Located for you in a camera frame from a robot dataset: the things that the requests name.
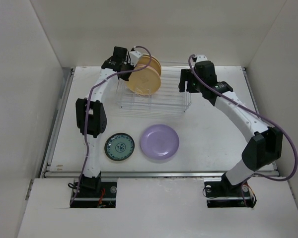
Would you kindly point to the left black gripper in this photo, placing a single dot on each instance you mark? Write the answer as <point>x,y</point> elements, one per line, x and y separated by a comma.
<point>129,63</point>

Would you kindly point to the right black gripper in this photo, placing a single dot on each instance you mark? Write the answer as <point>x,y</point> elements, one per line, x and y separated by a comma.
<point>186,76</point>

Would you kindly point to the yellow plastic plate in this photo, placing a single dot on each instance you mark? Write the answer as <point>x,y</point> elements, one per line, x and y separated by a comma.
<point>149,59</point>
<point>144,82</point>

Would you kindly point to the purple plastic plate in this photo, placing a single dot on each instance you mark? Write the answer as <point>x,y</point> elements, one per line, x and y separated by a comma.
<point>159,142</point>

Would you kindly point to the teal patterned small plate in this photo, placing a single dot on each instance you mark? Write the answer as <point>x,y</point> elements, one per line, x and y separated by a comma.
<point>119,147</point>

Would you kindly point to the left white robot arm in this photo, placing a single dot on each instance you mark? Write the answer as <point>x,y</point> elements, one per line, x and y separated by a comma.
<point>91,117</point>

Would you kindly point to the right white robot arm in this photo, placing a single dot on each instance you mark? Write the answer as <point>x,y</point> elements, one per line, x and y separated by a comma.
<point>264,143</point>

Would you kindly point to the pink plastic plate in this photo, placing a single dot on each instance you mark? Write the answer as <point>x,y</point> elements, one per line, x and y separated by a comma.
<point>155,68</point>

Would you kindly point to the white wire dish rack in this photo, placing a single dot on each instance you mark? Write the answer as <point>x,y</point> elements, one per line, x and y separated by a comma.
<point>167,102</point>

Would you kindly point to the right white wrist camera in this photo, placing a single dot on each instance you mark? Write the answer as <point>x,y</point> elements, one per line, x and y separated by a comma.
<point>198,58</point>

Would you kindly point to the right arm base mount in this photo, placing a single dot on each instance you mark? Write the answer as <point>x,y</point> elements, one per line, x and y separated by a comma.
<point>241,196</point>

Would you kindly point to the aluminium table frame rail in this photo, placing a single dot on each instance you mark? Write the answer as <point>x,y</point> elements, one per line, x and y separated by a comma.
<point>210,144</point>

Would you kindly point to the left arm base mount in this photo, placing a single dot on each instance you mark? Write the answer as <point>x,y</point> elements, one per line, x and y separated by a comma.
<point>103,198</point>

